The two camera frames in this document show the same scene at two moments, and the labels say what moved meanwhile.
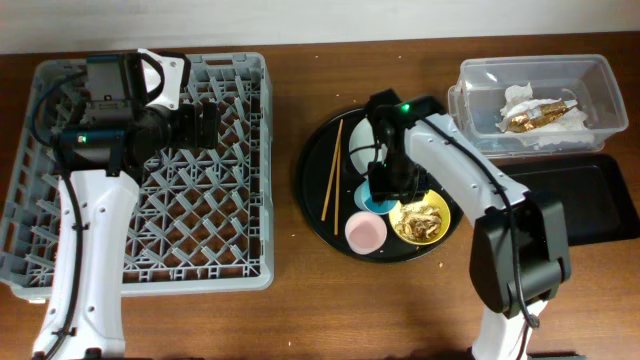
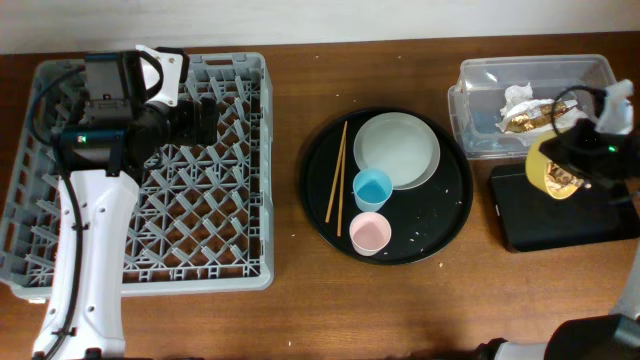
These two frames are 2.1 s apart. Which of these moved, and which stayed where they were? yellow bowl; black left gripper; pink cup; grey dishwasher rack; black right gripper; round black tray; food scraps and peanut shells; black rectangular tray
Moved: food scraps and peanut shells; yellow bowl; black right gripper
Stayed: black rectangular tray; round black tray; black left gripper; grey dishwasher rack; pink cup
